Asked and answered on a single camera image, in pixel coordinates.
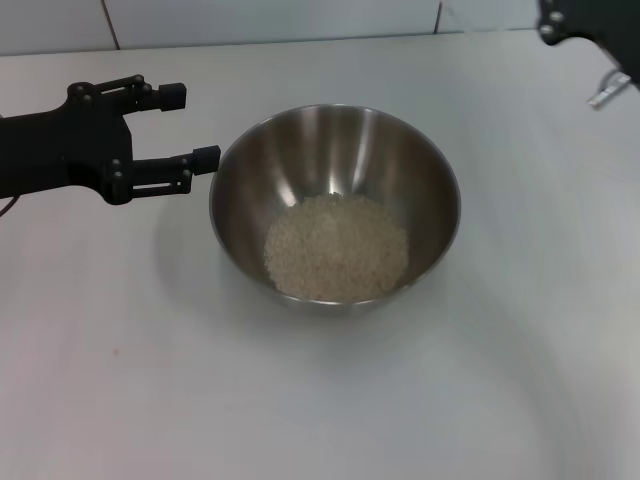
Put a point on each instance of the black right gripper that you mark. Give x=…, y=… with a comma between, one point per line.
x=605, y=25

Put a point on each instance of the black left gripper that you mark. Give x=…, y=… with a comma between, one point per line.
x=55, y=150

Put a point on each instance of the stainless steel mixing bowl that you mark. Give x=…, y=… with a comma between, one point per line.
x=280, y=165

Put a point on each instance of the clear cup of rice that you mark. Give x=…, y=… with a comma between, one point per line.
x=335, y=250

